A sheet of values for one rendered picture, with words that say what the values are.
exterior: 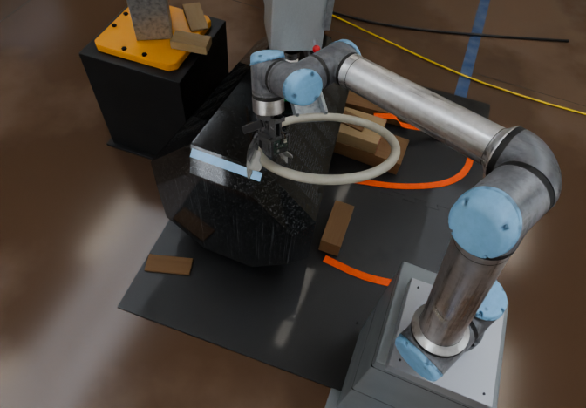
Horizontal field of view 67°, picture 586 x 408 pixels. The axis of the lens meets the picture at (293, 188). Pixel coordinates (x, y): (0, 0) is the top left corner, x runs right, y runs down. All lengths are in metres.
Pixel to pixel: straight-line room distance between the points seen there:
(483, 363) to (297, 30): 1.36
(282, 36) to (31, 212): 1.90
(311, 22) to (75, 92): 2.24
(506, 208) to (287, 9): 1.24
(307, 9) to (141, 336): 1.76
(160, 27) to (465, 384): 2.17
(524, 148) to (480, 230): 0.18
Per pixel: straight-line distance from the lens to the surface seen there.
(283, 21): 1.82
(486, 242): 0.83
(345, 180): 1.28
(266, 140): 1.26
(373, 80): 1.08
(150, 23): 2.60
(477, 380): 1.59
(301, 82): 1.08
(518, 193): 0.83
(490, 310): 1.37
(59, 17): 4.45
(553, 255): 3.17
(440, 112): 0.99
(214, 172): 1.92
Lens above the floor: 2.33
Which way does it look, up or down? 54 degrees down
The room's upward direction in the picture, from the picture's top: 7 degrees clockwise
